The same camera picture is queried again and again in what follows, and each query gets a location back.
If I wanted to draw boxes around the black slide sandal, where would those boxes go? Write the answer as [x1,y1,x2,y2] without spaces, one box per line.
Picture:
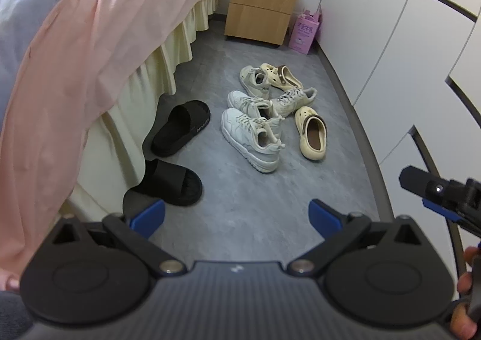
[123,159,204,219]
[151,100,211,158]

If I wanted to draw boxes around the person's dark trousers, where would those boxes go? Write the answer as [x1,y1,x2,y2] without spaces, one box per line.
[0,289,35,340]

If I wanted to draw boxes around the wooden nightstand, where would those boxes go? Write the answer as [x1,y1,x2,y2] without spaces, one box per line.
[224,0,305,50]

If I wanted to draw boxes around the white chunky sneaker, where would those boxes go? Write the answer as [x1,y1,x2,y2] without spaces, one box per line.
[227,90,285,127]
[220,108,285,174]

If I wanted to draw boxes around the person's right hand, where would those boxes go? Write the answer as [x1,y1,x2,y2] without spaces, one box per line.
[449,245,481,340]

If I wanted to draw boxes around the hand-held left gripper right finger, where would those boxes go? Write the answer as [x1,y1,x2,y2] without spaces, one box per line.
[289,199,433,276]

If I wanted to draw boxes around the white wardrobe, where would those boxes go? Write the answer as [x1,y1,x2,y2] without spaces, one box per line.
[317,0,481,273]

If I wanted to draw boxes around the pink bed with cream skirt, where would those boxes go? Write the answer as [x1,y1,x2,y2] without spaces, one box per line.
[0,0,222,290]

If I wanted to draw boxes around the pink carton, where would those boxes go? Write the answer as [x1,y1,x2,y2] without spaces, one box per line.
[288,9,323,56]

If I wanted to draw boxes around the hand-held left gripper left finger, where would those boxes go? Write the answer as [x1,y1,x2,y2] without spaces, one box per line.
[51,199,187,276]

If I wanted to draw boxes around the white low lace-up sneaker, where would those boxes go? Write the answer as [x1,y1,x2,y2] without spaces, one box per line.
[268,87,318,118]
[239,66,272,101]

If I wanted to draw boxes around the person's left hand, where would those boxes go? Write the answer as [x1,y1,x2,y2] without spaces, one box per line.
[0,273,20,292]

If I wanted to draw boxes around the cream clog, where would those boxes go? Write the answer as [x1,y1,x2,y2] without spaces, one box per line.
[294,106,328,162]
[260,63,305,92]

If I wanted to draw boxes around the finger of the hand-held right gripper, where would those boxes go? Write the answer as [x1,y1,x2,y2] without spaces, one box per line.
[399,165,467,221]

